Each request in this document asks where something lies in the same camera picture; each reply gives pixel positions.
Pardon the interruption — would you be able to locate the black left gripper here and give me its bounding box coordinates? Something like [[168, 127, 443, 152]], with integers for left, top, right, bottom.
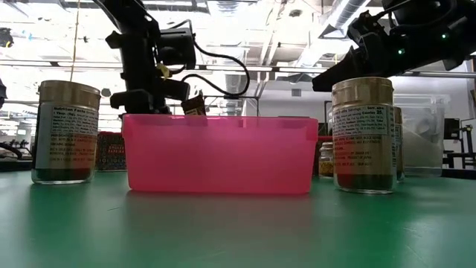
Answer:
[[105, 16, 191, 115]]

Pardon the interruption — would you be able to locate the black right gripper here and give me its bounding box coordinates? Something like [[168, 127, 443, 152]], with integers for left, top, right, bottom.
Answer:
[[312, 10, 418, 93]]

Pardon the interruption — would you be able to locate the large glass spice jar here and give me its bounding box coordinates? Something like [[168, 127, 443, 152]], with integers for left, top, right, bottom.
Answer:
[[331, 76, 397, 195], [30, 79, 102, 185], [392, 106, 406, 183]]

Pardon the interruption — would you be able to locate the small glass spice jar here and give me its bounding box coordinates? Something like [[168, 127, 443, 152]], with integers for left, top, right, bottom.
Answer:
[[318, 141, 335, 179]]

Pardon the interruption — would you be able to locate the yellow tag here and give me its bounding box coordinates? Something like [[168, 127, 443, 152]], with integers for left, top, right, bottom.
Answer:
[[155, 62, 173, 80]]

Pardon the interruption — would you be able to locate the clear plastic container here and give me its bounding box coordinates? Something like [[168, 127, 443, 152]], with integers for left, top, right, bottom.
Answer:
[[393, 93, 452, 178]]

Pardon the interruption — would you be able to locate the magenta plastic bin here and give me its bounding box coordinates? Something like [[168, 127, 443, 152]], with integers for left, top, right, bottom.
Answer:
[[121, 113, 320, 196]]

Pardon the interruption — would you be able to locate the black equipment stand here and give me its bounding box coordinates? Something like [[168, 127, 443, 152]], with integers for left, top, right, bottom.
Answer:
[[443, 118, 476, 170]]

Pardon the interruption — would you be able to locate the green table mat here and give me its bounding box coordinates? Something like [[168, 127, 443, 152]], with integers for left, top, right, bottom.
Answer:
[[0, 169, 476, 268]]

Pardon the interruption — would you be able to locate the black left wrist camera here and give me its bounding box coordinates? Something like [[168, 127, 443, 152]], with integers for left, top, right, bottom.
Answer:
[[158, 27, 197, 71]]

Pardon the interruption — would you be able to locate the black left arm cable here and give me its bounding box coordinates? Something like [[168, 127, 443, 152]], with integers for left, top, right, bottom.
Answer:
[[169, 18, 251, 99]]

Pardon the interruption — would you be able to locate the yellow cable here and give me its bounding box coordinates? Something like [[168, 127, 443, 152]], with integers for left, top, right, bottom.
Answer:
[[69, 0, 82, 82]]

